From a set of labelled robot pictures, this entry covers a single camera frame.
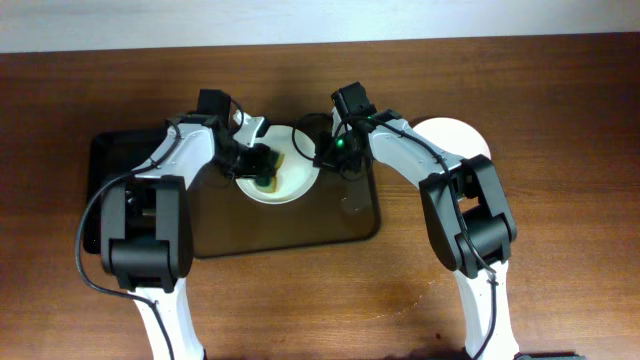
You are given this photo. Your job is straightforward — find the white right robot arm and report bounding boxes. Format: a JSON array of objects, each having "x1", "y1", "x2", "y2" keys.
[{"x1": 315, "y1": 110, "x2": 520, "y2": 359}]

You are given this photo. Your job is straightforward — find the white plate front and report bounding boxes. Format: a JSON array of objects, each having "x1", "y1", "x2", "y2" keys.
[{"x1": 413, "y1": 117, "x2": 492, "y2": 159}]

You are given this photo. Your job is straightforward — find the white plate back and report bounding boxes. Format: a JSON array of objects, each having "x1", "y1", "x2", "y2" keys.
[{"x1": 236, "y1": 125, "x2": 319, "y2": 205}]

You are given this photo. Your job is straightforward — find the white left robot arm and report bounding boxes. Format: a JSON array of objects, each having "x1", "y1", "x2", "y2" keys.
[{"x1": 92, "y1": 111, "x2": 275, "y2": 359}]

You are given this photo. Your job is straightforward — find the black tray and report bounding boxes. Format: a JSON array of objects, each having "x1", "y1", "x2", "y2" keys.
[{"x1": 87, "y1": 128, "x2": 166, "y2": 230}]

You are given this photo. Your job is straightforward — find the green yellow sponge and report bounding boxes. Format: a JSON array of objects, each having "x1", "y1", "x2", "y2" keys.
[{"x1": 254, "y1": 151, "x2": 284, "y2": 193}]

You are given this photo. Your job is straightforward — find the brown tray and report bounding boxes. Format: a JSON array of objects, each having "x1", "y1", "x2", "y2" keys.
[{"x1": 188, "y1": 165, "x2": 381, "y2": 259}]

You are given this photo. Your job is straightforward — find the white plate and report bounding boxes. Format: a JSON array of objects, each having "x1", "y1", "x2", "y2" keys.
[
  {"x1": 413, "y1": 117, "x2": 492, "y2": 159},
  {"x1": 236, "y1": 125, "x2": 319, "y2": 205}
]

